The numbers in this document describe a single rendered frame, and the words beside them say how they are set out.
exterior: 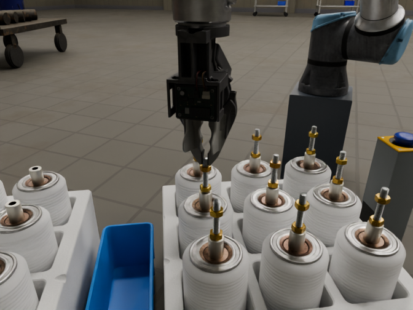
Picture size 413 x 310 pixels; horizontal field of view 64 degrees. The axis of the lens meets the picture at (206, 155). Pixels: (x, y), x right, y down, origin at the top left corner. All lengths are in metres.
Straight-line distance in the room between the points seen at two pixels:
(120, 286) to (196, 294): 0.34
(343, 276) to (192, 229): 0.24
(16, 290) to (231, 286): 0.28
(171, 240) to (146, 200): 0.45
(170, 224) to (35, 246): 0.23
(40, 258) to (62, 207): 0.13
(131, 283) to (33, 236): 0.29
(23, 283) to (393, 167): 0.66
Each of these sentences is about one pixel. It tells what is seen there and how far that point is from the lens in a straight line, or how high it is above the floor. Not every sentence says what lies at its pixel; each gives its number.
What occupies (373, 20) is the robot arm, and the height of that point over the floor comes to 0.52.
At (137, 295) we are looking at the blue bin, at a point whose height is 0.00.
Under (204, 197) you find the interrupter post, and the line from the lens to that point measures 0.56.
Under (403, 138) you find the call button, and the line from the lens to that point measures 0.75.
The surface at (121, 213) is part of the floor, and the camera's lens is 1.02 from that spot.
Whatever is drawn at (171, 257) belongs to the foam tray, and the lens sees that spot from 0.59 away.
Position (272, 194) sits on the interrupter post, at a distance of 0.59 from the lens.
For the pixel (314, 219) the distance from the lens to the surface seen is 0.64.
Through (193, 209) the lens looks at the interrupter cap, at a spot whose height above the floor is 0.25.
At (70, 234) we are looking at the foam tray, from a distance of 0.68.
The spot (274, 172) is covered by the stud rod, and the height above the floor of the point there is 0.31.
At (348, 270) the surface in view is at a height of 0.22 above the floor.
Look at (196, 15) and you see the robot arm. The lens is 0.43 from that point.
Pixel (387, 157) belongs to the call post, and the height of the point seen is 0.29.
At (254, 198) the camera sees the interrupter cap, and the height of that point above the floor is 0.25.
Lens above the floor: 0.59
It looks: 26 degrees down
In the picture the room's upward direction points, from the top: straight up
